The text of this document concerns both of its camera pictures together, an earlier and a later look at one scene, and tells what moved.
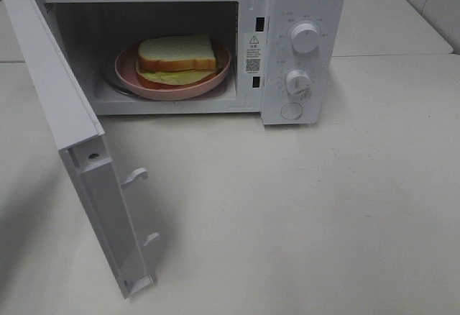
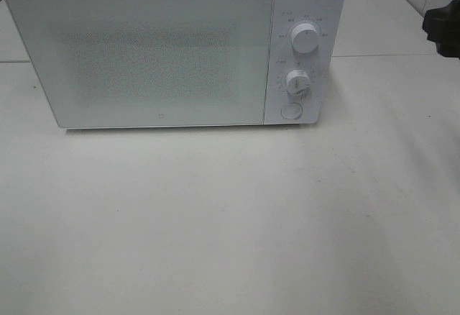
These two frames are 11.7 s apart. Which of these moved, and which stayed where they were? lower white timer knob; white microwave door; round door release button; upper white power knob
Moved: white microwave door
Stayed: round door release button; upper white power knob; lower white timer knob
